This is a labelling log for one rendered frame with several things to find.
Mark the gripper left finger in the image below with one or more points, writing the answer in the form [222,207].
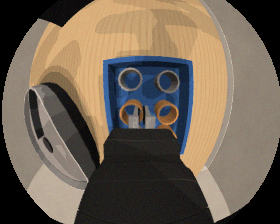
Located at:
[133,120]

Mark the blue rectangular crate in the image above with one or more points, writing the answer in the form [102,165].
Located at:
[147,93]

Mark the bronze bushing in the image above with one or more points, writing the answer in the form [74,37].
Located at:
[171,117]
[124,115]
[165,127]

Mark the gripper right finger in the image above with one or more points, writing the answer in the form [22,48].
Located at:
[148,119]

